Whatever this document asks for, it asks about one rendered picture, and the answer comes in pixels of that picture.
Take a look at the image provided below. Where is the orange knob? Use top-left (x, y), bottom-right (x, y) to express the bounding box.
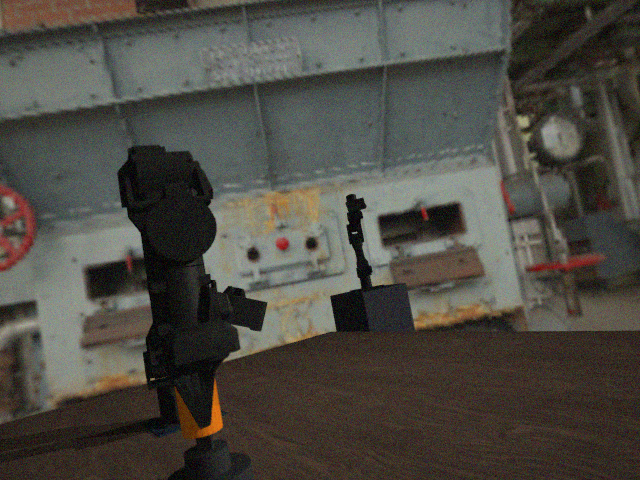
top-left (175, 377), bottom-right (223, 438)

